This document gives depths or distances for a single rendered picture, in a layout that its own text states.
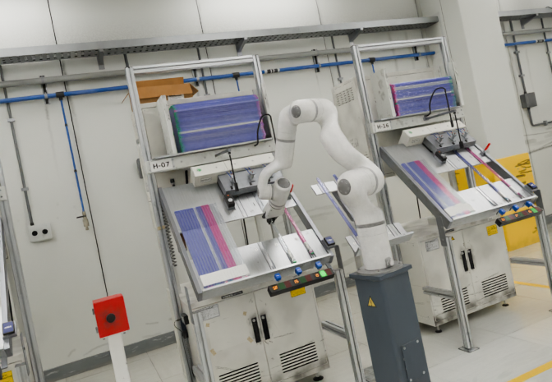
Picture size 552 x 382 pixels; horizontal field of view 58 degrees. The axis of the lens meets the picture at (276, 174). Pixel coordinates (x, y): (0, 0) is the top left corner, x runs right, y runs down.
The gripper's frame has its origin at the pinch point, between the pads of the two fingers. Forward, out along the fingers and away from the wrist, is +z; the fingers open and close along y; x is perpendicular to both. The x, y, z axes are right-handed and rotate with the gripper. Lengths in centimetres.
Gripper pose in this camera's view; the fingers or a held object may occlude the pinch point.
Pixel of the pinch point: (270, 219)
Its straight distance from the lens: 258.2
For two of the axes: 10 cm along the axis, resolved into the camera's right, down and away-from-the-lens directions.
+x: 3.8, 7.6, -5.3
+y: -9.1, 1.8, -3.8
